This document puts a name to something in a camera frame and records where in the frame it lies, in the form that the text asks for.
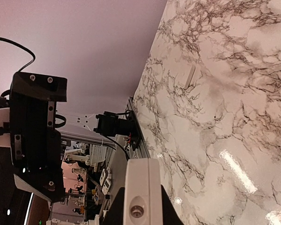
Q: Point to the white remote control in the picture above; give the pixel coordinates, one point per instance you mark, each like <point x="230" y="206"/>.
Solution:
<point x="143" y="193"/>

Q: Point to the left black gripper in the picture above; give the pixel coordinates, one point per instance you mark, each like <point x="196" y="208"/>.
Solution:
<point x="35" y="141"/>

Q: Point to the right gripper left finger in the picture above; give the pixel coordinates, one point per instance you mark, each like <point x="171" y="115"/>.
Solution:
<point x="115" y="214"/>

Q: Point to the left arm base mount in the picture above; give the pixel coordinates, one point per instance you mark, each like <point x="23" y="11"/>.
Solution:
<point x="111" y="124"/>

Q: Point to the white battery cover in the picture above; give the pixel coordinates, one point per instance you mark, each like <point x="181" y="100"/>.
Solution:
<point x="183" y="79"/>

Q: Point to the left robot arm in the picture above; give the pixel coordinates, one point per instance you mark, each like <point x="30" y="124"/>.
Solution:
<point x="4" y="127"/>

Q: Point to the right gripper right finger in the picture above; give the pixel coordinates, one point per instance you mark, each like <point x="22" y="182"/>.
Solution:
<point x="170" y="216"/>

